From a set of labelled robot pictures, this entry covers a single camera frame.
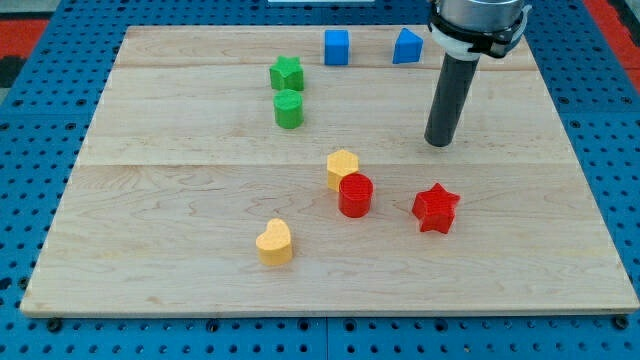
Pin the green cylinder block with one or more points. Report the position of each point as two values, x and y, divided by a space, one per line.
288 109

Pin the green star block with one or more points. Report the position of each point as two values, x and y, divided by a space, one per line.
287 73

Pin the blue triangular block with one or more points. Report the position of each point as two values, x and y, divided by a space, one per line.
408 47

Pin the yellow heart block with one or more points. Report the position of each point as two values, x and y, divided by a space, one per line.
274 245

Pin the blue cube block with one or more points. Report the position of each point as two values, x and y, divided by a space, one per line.
336 47

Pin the red cylinder block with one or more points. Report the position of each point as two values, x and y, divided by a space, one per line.
355 195

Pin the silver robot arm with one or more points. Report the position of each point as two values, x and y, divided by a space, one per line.
467 30

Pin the red star block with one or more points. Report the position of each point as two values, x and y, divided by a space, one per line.
435 209

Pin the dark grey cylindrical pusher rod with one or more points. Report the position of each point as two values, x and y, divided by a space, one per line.
449 99

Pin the yellow hexagon block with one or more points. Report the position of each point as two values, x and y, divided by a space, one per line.
340 164

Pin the wooden board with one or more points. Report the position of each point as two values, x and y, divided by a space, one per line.
183 165

